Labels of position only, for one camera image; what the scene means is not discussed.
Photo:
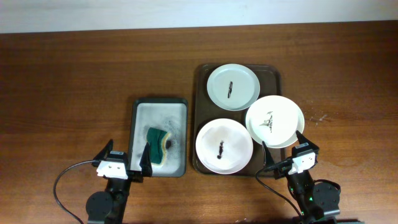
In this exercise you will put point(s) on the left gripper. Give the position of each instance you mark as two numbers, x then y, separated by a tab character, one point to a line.
144	165

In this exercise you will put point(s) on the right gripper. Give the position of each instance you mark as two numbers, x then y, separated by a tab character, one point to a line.
302	140

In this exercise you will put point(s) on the white plate scribble stain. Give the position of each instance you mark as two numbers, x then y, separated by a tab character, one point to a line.
274	120

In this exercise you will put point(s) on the green yellow sponge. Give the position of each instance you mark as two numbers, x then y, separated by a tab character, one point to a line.
157	140

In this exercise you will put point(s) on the white plate front stain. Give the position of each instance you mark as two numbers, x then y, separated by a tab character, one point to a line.
224	146

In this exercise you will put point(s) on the pale grey plate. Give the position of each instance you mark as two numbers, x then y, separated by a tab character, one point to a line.
233	87

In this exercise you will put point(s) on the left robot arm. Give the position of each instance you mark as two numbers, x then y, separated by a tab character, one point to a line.
108	206

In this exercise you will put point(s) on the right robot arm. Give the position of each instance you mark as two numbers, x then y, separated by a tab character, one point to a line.
317	200

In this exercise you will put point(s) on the small black soapy tray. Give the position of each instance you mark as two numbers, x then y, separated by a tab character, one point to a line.
166	114

